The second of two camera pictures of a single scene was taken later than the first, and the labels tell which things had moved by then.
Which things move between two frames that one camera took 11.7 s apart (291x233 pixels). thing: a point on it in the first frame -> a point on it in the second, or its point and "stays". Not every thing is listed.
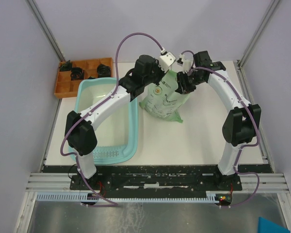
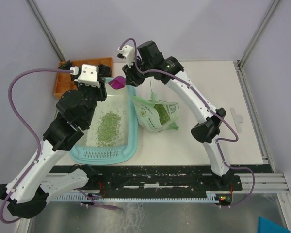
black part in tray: [66, 66] stays
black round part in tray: [104, 71] stays
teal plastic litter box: [117, 134] stays
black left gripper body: [157, 74] -> [92, 94]
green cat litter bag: [163, 101] -> [154, 115]
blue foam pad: [265, 225] stays
